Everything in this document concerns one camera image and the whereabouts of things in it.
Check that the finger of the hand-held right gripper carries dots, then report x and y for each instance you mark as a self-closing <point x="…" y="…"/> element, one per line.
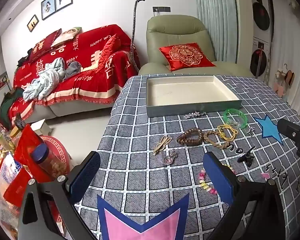
<point x="288" y="128"/>

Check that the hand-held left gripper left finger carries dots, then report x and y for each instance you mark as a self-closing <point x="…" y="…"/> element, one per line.
<point x="86" y="170"/>

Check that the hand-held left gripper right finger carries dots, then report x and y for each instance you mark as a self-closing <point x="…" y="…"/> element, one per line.
<point x="218" y="177"/>

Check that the black claw hair clip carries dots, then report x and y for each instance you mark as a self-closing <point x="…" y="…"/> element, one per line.
<point x="246" y="158"/>

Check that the small silver hair clip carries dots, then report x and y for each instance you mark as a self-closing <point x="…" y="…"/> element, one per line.
<point x="251" y="130"/>

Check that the silver heart pendant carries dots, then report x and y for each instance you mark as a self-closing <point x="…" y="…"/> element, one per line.
<point x="168" y="159"/>

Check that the green translucent bangle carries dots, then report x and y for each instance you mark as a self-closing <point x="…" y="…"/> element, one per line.
<point x="225" y="116"/>

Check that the gold hair clip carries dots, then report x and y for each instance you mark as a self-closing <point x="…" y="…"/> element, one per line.
<point x="160" y="145"/>

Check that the silver star hair clip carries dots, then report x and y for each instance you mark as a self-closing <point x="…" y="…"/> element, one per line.
<point x="193" y="115"/>

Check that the grey tray box cream lining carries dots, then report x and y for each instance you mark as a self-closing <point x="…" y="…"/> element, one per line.
<point x="187" y="90"/>

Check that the red round box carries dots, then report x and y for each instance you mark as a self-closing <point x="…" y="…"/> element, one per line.
<point x="61" y="147"/>

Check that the pink slippers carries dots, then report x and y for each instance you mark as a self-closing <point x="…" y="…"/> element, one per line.
<point x="280" y="90"/>

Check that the blue lid jar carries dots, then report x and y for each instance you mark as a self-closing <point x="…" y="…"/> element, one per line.
<point x="46" y="161"/>

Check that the brown slippers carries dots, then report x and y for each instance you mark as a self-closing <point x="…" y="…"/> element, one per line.
<point x="289" y="78"/>

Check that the white box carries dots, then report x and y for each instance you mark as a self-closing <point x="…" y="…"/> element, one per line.
<point x="41" y="127"/>

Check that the grey sofa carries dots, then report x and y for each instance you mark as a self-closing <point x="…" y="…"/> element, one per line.
<point x="72" y="108"/>

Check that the red gift bag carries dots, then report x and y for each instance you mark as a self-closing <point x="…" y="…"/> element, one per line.
<point x="26" y="145"/>

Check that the grey checked tablecloth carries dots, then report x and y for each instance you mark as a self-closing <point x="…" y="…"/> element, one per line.
<point x="140" y="130"/>

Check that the red packet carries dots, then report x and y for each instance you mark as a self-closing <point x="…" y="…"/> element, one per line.
<point x="15" y="185"/>

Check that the white washing machine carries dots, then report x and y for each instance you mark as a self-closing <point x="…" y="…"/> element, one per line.
<point x="258" y="60"/>

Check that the light blue clothes pile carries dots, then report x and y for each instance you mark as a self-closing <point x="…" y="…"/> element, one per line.
<point x="43" y="82"/>

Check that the grey garment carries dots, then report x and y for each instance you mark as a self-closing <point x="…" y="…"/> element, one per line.
<point x="71" y="71"/>

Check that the dark green cloth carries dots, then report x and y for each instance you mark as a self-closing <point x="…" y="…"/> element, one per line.
<point x="7" y="107"/>

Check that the white dryer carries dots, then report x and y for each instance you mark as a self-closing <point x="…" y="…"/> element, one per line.
<point x="261" y="17"/>

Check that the plain red pillow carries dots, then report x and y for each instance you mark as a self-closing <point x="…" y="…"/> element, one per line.
<point x="108" y="52"/>

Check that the red embroidered cushion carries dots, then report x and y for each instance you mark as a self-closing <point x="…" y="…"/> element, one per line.
<point x="187" y="55"/>

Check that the red lettered pillow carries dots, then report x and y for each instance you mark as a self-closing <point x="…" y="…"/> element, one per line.
<point x="43" y="45"/>

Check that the pale green curtain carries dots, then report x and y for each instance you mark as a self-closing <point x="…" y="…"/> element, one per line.
<point x="215" y="17"/>

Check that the photo print pillow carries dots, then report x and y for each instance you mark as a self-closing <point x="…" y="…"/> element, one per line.
<point x="66" y="36"/>

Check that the phone stand pole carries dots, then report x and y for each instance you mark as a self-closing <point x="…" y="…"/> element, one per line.
<point x="133" y="30"/>

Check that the green leather armchair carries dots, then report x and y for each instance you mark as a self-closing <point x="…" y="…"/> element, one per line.
<point x="175" y="30"/>

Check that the small photo frame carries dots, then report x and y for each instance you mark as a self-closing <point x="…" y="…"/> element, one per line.
<point x="32" y="23"/>

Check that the blue portrait photo frame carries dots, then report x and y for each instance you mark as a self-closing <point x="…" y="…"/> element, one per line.
<point x="48" y="7"/>

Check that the wall socket panel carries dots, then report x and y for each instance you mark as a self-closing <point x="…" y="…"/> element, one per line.
<point x="161" y="9"/>

